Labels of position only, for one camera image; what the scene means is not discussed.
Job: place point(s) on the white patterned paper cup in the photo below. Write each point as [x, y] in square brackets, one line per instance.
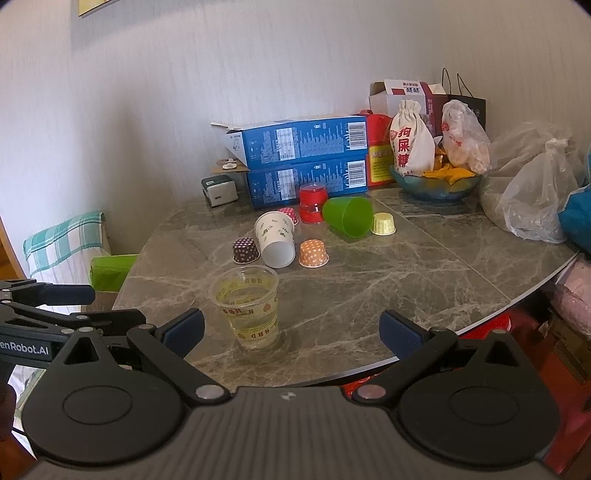
[274, 240]

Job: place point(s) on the green plastic cup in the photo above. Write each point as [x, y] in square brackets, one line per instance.
[348, 217]

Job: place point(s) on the knotted clear plastic bag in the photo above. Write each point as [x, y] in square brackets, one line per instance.
[538, 194]

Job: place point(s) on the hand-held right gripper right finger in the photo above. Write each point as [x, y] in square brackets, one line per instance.
[399, 332]

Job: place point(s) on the brown polka-dot paper cup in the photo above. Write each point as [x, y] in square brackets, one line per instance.
[245, 251]

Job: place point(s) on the red bag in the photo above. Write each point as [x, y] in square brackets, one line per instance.
[521, 323]

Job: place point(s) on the yellow snack packets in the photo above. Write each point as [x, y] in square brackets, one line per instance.
[450, 174]

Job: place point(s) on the clear plastic bag with food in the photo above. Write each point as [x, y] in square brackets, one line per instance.
[464, 134]

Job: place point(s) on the red plastic jar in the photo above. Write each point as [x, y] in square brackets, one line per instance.
[311, 203]

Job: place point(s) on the pink soft bundle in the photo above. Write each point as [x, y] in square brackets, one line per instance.
[575, 295]

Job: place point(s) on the blue plastic bag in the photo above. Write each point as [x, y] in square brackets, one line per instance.
[577, 217]

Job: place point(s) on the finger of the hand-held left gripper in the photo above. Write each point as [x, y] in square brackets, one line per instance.
[106, 318]
[64, 294]

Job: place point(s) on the yellow paper cup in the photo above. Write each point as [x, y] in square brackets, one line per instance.
[383, 225]

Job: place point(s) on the large clear plastic bag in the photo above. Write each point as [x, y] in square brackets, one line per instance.
[521, 147]

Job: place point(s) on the blue glass bowl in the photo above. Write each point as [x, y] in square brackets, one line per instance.
[438, 189]

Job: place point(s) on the black paper bag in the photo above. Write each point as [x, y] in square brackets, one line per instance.
[473, 106]

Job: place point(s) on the orange polka-dot paper cup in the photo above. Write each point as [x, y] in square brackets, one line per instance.
[313, 254]

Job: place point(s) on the brown cardboard box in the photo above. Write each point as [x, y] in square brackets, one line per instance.
[572, 350]

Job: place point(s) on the white red carton box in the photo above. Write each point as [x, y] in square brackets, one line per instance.
[397, 94]

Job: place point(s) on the red box with yellow label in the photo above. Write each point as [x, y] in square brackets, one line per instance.
[379, 152]

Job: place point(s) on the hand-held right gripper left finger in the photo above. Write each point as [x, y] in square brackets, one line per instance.
[184, 330]

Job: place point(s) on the checked green white cloth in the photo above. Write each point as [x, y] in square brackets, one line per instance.
[60, 242]

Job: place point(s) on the green cushion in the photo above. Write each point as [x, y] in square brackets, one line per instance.
[108, 272]

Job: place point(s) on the red polka-dot paper cup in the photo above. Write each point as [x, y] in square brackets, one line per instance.
[288, 214]

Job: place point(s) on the blue cardboard box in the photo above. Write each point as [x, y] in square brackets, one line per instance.
[309, 182]
[300, 141]

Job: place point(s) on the clear printed plastic cup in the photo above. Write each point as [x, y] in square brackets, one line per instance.
[247, 309]

